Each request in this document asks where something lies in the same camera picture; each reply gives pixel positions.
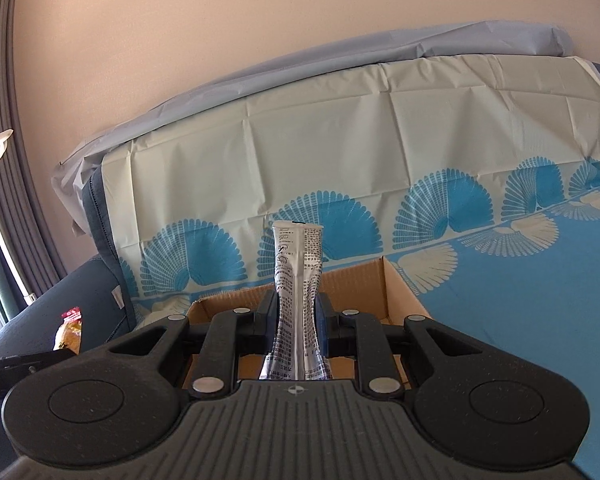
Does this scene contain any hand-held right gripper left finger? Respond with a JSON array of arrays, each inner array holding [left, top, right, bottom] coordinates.
[[100, 290, 283, 397]]

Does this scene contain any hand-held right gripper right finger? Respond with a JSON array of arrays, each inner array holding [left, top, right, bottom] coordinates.
[[315, 295, 486, 394]]

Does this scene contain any brown cardboard box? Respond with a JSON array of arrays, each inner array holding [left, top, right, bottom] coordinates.
[[182, 256, 433, 391]]

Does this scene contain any yellow red-topped snack packet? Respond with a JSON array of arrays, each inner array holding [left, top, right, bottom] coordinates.
[[53, 307, 84, 353]]

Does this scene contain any silver snack packet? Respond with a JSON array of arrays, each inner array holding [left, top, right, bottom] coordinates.
[[260, 221, 331, 381]]

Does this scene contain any grey curtain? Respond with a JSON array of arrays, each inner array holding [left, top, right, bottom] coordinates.
[[0, 0, 66, 341]]

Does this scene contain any grey-blue sheet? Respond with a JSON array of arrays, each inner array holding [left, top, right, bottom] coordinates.
[[50, 20, 578, 236]]

